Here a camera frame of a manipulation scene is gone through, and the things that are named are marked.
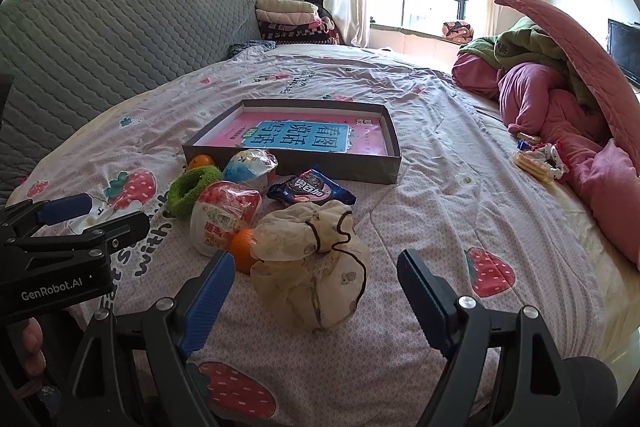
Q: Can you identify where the patterned bag on windowsill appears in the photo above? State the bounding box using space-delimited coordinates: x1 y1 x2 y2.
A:
442 21 473 42

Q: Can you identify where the cream folded blanket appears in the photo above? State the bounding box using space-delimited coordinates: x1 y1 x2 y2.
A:
255 0 320 25

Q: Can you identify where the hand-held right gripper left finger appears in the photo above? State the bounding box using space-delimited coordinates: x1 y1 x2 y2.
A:
57 251 236 427

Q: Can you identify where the black television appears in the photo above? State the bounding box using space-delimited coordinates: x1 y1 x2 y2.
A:
606 19 640 88

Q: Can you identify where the blue cookie packet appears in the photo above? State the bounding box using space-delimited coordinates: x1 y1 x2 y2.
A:
266 166 357 208

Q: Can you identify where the shallow grey cardboard box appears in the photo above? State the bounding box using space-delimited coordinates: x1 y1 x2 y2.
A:
182 99 402 185

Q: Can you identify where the green fluffy scrunchie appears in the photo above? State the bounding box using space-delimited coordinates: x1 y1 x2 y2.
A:
166 167 223 219

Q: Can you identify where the blue patterned cloth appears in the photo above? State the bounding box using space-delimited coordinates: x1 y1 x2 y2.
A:
230 39 276 58

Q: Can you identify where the large orange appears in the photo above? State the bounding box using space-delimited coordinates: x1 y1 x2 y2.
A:
228 228 261 274

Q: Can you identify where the pink fleece blanket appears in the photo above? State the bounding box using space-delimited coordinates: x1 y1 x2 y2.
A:
452 52 640 265

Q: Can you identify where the cream mesh drawstring pouch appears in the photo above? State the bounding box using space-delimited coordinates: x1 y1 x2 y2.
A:
250 200 372 334

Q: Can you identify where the pink quilted mat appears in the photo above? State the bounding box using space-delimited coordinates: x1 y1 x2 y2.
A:
495 0 640 168

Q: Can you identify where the grey quilted headboard cover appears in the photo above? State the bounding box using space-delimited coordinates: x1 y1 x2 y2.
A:
0 0 261 202

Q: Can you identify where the person's left hand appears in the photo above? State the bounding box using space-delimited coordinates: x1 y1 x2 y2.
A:
12 317 47 378

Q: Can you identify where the green garment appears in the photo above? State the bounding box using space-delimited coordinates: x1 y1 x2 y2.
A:
459 16 608 108

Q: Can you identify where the yellow biscuit packet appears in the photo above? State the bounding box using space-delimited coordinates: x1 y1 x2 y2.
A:
512 152 558 182

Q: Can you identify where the red egg toy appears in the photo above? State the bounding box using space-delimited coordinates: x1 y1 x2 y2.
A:
190 181 262 257

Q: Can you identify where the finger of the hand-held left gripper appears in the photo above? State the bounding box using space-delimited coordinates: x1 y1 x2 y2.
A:
0 193 93 240
15 211 151 254

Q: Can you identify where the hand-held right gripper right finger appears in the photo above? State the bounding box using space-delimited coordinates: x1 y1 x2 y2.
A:
396 249 576 427

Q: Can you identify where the dark checkered folded blanket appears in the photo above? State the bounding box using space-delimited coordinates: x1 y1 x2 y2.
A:
259 21 341 46

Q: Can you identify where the blue egg toy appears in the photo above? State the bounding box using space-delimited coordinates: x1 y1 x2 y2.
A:
222 149 278 186

